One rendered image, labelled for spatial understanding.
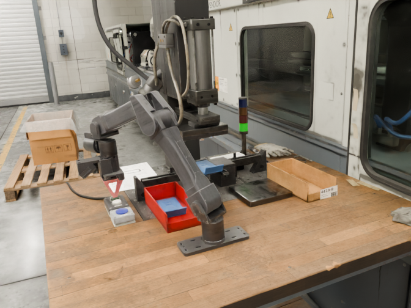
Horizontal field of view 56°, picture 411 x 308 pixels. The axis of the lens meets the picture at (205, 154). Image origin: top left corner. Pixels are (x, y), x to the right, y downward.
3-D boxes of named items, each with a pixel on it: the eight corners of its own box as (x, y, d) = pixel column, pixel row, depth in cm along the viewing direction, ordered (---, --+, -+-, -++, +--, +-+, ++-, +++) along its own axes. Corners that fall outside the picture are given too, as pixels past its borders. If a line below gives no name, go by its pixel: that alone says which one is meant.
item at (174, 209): (166, 219, 123) (166, 211, 122) (155, 201, 136) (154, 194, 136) (187, 215, 125) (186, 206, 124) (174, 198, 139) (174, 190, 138)
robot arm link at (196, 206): (189, 200, 104) (205, 205, 101) (209, 189, 110) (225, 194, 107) (191, 222, 106) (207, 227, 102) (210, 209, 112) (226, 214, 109)
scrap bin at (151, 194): (167, 233, 115) (166, 215, 113) (145, 203, 137) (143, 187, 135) (204, 223, 120) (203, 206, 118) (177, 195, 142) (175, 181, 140)
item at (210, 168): (206, 175, 136) (205, 167, 135) (189, 164, 149) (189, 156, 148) (224, 172, 139) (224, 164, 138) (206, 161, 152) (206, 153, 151)
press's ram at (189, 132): (184, 150, 136) (178, 63, 127) (161, 134, 159) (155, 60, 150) (229, 142, 143) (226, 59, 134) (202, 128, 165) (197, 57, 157)
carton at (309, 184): (307, 205, 130) (307, 183, 128) (266, 181, 152) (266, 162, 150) (337, 197, 135) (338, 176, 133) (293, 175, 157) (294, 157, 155)
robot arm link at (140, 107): (85, 120, 124) (142, 90, 104) (107, 115, 131) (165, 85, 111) (98, 156, 125) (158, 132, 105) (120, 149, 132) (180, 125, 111)
